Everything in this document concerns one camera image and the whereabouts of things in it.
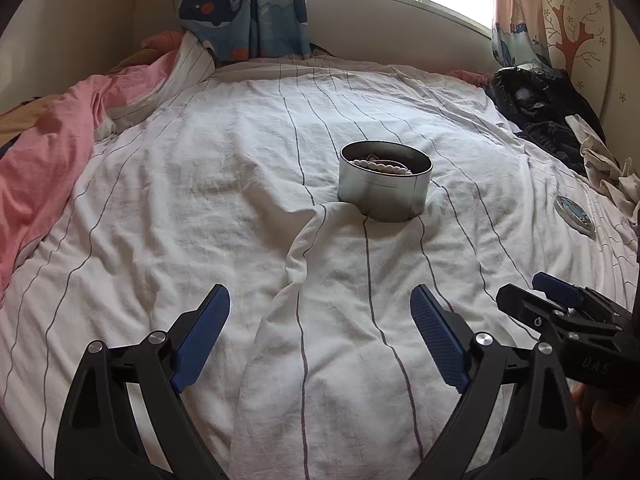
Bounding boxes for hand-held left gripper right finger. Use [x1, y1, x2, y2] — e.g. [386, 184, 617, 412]
[409, 284, 587, 480]

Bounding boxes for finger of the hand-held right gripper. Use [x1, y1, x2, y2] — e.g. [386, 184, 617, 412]
[496, 283, 624, 342]
[531, 271, 627, 320]

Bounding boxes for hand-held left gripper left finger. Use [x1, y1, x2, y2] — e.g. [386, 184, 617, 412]
[54, 284, 232, 480]

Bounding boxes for silver round tin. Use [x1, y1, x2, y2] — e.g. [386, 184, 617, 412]
[337, 140, 433, 222]

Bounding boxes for pale bead bracelet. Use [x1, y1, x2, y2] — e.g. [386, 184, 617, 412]
[350, 157, 415, 177]

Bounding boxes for person's right hand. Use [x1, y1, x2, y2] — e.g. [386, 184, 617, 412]
[571, 384, 640, 467]

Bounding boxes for round printed tin lid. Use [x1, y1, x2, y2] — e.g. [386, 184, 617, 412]
[554, 195, 598, 234]

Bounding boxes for cream cloth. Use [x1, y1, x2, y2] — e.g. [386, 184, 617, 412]
[565, 114, 640, 227]

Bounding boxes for dark blue cloth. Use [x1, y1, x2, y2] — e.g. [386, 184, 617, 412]
[515, 120, 589, 176]

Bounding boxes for white striped duvet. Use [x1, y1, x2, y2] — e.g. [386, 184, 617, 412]
[0, 55, 640, 480]

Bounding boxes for black jacket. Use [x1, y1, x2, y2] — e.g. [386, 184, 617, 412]
[485, 65, 597, 127]

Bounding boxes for pink blanket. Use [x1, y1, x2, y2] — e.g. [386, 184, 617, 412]
[0, 50, 183, 302]

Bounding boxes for peach whale print curtain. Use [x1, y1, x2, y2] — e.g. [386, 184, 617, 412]
[490, 0, 557, 69]

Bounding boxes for tan bed sheet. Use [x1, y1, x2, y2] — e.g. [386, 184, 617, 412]
[0, 100, 42, 151]

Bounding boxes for salmon red pillow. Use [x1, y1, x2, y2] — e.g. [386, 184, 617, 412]
[140, 31, 187, 54]

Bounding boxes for tree wall sticker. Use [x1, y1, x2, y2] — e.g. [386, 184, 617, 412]
[542, 0, 609, 69]

